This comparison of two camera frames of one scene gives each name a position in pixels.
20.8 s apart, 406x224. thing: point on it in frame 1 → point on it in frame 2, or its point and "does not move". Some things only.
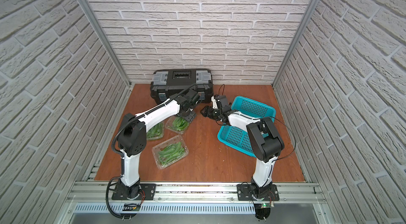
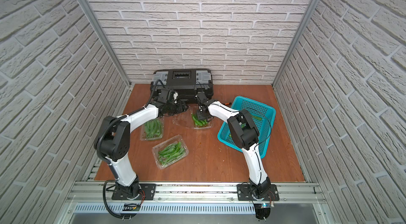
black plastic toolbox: (168, 83) does not move
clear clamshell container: (156, 132) does not move
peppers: (179, 123) → (199, 122)
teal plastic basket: (237, 138) does not move
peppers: (156, 131) does not move
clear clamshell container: (177, 124) → (189, 118)
